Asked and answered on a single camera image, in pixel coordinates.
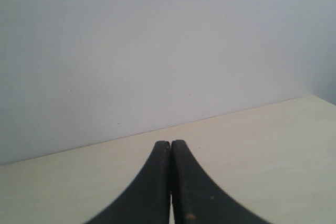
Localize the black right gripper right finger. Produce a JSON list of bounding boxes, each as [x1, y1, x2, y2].
[[171, 140, 265, 223]]

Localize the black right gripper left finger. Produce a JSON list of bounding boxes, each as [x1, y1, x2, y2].
[[88, 141, 171, 223]]

